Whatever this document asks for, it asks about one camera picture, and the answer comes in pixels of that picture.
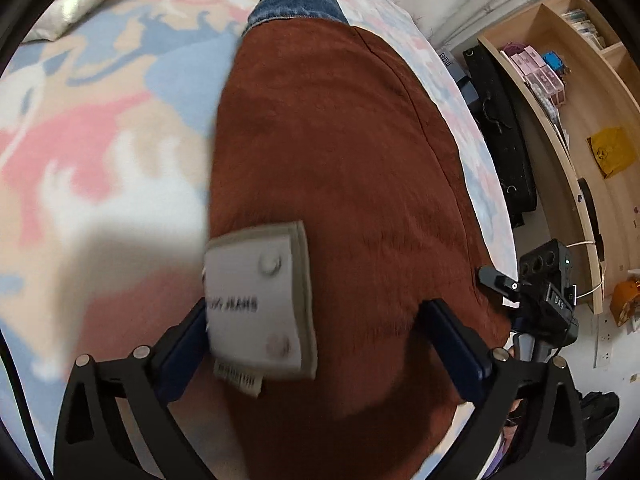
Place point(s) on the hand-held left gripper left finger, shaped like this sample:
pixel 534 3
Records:
pixel 180 360

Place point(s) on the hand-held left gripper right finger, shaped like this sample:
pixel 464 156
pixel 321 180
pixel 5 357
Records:
pixel 460 355

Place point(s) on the brown garment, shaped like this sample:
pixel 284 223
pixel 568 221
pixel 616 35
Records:
pixel 340 160

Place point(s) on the wooden shelf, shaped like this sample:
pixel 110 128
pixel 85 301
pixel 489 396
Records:
pixel 580 105

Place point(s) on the orange object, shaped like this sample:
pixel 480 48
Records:
pixel 627 305

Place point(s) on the pastel printed blanket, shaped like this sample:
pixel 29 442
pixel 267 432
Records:
pixel 100 135

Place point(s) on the blue denim garment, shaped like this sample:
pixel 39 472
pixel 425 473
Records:
pixel 295 7

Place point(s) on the blue box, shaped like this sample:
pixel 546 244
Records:
pixel 555 61

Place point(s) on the white wall socket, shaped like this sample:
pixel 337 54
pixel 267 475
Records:
pixel 606 340

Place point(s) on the black case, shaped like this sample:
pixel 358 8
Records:
pixel 500 135

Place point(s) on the black bag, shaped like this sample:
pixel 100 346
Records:
pixel 600 420

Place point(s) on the row of books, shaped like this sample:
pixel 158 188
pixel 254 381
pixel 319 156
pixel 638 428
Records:
pixel 585 27

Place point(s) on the white paper hang tags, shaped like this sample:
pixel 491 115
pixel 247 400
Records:
pixel 255 300

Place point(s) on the stack of pink boxes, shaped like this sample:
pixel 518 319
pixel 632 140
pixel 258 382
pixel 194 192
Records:
pixel 537 75

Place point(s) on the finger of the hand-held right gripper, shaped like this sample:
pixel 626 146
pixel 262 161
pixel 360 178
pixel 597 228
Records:
pixel 505 287

